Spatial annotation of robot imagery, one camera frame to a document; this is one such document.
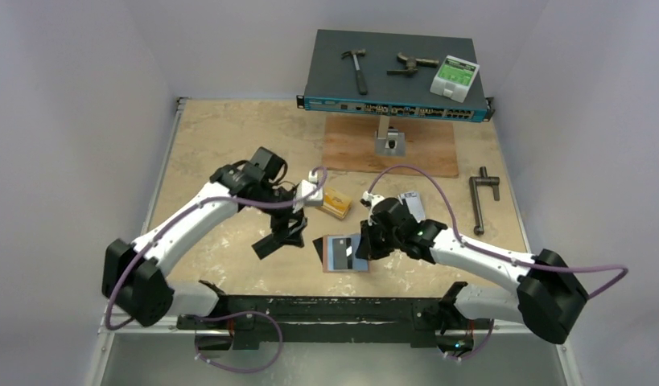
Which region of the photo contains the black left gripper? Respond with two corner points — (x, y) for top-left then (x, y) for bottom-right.
(254, 184), (307, 248)

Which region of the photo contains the pink leather card holder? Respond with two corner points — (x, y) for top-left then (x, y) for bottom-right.
(319, 233), (369, 273)

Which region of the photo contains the black VIP card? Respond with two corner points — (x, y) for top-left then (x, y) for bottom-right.
(330, 236), (354, 270)

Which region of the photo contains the single black card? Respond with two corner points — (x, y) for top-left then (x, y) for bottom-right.
(252, 233), (283, 260)
(312, 237), (324, 260)

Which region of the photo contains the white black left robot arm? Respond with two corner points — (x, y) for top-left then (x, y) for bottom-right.
(101, 147), (326, 331)

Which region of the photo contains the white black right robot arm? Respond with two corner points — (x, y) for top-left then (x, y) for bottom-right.
(354, 193), (589, 344)

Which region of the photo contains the white silver card stack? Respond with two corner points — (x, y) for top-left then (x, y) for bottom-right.
(398, 191), (426, 222)

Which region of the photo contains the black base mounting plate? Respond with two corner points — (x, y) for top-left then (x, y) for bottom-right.
(177, 295), (489, 355)

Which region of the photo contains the brown wooden board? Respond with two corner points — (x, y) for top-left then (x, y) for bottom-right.
(322, 114), (459, 178)

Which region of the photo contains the small claw hammer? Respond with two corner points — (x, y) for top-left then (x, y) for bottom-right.
(341, 48), (369, 96)

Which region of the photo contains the rusty metal tool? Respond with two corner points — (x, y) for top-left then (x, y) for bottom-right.
(386, 52), (440, 76)

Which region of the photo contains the white green electronic box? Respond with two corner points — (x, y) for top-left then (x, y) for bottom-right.
(430, 55), (480, 103)

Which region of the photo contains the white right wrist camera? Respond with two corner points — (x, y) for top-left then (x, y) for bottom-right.
(360, 191), (385, 213)

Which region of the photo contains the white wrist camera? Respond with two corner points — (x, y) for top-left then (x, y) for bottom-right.
(360, 191), (385, 213)
(293, 168), (324, 212)

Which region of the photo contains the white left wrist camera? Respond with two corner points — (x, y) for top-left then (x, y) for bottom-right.
(293, 168), (324, 212)

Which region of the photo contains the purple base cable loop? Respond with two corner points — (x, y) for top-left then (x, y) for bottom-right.
(193, 310), (284, 374)

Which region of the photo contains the metal stand bracket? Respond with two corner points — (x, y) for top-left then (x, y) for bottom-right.
(375, 115), (406, 157)

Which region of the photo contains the dark metal clamp handle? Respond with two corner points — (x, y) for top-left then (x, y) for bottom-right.
(469, 166), (501, 236)

